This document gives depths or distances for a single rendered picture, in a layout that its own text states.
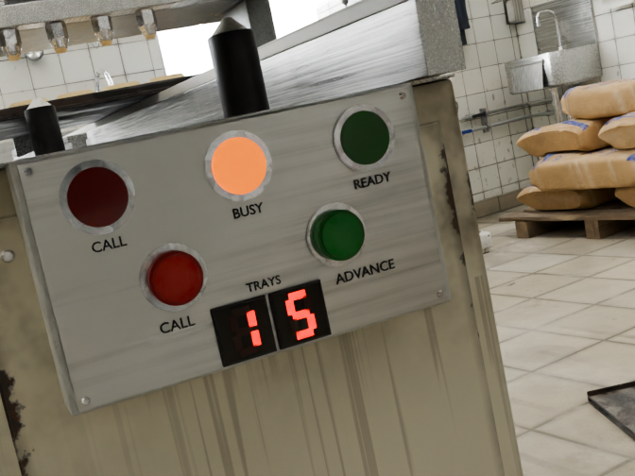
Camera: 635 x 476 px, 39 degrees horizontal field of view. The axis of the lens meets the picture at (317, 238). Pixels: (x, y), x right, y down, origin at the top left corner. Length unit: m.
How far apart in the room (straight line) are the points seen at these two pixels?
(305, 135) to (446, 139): 0.12
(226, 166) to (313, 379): 0.15
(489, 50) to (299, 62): 5.07
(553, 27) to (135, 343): 5.31
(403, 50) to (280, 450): 0.26
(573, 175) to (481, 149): 1.41
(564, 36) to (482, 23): 0.51
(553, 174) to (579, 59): 1.15
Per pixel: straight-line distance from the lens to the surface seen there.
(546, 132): 4.58
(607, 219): 4.31
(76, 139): 1.10
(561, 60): 5.30
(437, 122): 0.60
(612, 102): 4.44
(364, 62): 0.64
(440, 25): 0.57
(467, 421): 0.63
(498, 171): 5.75
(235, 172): 0.51
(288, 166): 0.52
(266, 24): 1.41
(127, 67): 4.57
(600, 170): 4.25
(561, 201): 4.58
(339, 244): 0.52
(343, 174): 0.53
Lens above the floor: 0.83
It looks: 8 degrees down
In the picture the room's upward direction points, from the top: 12 degrees counter-clockwise
